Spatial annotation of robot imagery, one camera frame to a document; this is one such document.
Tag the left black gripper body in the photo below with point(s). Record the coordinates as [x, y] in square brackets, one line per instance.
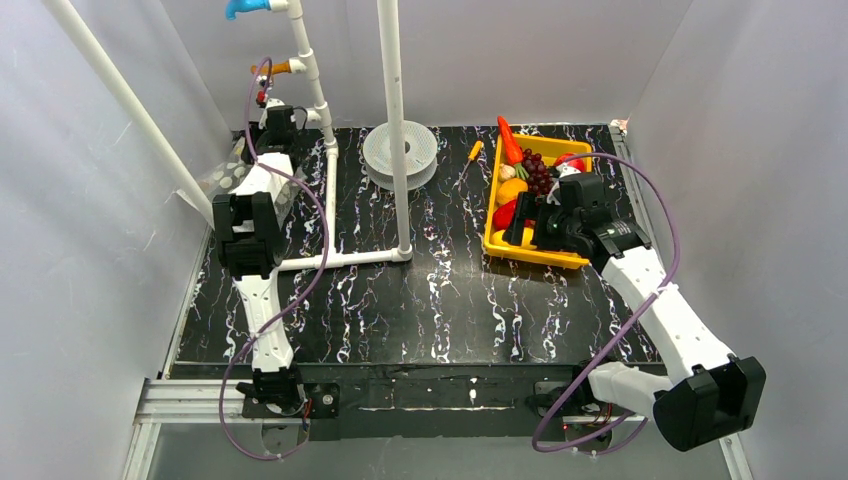
[279, 118]

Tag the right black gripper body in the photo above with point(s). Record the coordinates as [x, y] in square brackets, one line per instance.
[540, 224]

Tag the orange toy carrot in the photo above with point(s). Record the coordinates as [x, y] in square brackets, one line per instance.
[511, 148]

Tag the clear zip top bag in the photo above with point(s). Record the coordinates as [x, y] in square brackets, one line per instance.
[235, 176]

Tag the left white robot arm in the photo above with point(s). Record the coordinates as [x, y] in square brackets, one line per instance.
[250, 246]

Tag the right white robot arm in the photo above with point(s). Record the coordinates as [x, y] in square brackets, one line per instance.
[707, 392]

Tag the orange toy fruit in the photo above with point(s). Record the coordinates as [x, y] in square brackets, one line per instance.
[509, 190]

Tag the red bell pepper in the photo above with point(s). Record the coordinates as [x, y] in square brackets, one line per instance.
[503, 216]

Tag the dark grape bunch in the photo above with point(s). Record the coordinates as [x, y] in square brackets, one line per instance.
[537, 174]

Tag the white garlic bulb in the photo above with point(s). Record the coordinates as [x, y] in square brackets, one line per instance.
[506, 172]

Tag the red toy apple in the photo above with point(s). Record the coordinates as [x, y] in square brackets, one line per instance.
[570, 161]

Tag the orange tap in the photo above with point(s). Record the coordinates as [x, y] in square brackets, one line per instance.
[271, 69]

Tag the blue tap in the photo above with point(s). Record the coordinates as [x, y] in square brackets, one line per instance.
[235, 7]

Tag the diagonal white pipe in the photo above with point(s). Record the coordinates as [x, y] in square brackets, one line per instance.
[101, 63]

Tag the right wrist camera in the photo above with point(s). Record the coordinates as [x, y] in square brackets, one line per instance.
[553, 197]

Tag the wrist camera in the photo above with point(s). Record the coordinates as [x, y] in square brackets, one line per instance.
[265, 102]
[553, 197]

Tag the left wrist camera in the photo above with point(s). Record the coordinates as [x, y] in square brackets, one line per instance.
[265, 102]

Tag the yellow handled screwdriver centre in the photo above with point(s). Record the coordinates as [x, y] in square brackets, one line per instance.
[471, 158]

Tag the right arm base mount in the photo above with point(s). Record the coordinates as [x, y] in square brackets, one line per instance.
[581, 414]

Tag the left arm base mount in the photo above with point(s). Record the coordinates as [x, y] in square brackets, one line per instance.
[310, 401]

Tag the aluminium rail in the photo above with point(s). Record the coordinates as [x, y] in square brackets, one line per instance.
[176, 433]

